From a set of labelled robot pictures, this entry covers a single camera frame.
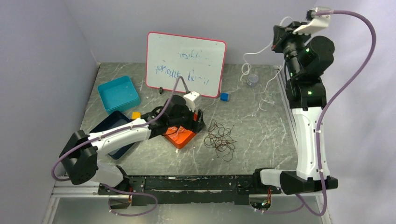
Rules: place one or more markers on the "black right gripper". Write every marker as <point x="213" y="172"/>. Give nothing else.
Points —
<point x="281" y="34"/>

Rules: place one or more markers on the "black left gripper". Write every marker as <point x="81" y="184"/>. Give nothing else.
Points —
<point x="196" y="125"/>

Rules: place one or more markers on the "orange plastic bin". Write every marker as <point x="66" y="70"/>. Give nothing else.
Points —
<point x="179" y="136"/>

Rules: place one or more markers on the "navy blue tray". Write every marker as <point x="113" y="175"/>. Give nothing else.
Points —
<point x="114" y="120"/>

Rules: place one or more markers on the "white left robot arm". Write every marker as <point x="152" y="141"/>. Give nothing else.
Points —
<point x="81" y="155"/>

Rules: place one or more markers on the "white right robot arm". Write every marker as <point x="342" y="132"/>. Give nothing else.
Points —
<point x="306" y="95"/>

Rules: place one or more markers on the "yellow block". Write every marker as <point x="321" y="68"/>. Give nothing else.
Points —
<point x="135" y="115"/>

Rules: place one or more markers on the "blue cube block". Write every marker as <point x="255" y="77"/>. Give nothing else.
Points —
<point x="225" y="97"/>

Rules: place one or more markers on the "clear plastic cup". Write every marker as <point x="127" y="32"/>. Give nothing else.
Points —
<point x="252" y="80"/>

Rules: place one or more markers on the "red framed whiteboard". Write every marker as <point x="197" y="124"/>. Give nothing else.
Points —
<point x="199" y="61"/>

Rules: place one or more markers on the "teal plastic bin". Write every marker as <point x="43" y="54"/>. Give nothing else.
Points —
<point x="118" y="95"/>

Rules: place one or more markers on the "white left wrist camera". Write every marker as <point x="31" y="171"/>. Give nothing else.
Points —
<point x="192" y="100"/>

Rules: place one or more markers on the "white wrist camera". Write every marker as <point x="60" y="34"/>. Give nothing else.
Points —
<point x="318" y="18"/>
<point x="192" y="100"/>

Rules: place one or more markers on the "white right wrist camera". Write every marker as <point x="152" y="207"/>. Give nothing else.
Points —
<point x="318" y="18"/>

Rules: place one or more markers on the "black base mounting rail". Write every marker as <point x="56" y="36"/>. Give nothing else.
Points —
<point x="235" y="189"/>

